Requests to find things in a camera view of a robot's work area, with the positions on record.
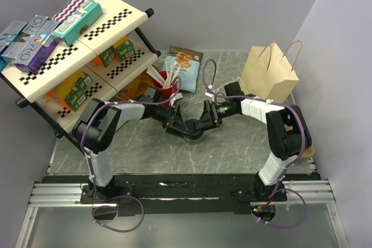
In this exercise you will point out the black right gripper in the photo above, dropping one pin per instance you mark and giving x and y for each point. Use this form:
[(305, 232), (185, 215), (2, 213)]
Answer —
[(210, 118)]

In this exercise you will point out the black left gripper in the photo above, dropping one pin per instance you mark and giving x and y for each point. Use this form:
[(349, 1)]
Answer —
[(174, 124)]

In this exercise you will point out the green paper coffee cup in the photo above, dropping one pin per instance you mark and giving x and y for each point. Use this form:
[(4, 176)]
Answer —
[(192, 141)]

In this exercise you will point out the black plastic cup lid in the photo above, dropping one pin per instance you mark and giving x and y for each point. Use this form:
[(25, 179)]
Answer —
[(193, 132)]

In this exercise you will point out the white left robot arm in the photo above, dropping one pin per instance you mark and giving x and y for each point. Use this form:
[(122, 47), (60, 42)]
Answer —
[(95, 129)]

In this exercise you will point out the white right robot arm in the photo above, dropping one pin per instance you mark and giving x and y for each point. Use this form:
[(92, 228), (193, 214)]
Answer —
[(287, 132)]

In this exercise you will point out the red cup holder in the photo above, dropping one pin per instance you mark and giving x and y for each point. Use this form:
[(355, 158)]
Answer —
[(167, 92)]

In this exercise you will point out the white wrapped straws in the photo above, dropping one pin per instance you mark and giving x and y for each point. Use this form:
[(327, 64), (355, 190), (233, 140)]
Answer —
[(172, 71)]

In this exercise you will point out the orange snack bag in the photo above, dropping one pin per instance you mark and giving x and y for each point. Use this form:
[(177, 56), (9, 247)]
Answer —
[(137, 87)]

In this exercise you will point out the blue snack pouch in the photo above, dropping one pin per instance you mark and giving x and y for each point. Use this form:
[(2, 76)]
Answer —
[(188, 61)]

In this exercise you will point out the brown paper bag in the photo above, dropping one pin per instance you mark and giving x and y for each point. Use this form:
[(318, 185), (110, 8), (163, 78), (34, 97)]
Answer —
[(268, 74)]

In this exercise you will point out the cream two-tier shelf rack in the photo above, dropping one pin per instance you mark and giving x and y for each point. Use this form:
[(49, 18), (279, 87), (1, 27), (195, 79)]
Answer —
[(118, 20)]

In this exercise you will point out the brown cardboard cup carrier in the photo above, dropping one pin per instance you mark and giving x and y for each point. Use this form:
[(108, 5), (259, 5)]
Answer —
[(308, 153)]

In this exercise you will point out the orange green large box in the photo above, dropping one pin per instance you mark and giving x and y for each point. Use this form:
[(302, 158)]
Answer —
[(70, 93)]

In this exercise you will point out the teal box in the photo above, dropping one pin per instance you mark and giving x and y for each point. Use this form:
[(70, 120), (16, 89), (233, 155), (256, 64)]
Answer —
[(84, 17)]

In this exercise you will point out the silver purple box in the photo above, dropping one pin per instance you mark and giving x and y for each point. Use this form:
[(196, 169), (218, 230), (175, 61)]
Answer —
[(33, 46)]

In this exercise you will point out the blue silver box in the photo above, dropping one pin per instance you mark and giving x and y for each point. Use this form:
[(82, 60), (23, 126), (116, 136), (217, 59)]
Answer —
[(11, 33)]

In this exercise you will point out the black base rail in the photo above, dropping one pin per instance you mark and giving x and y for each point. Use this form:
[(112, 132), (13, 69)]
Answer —
[(187, 193)]

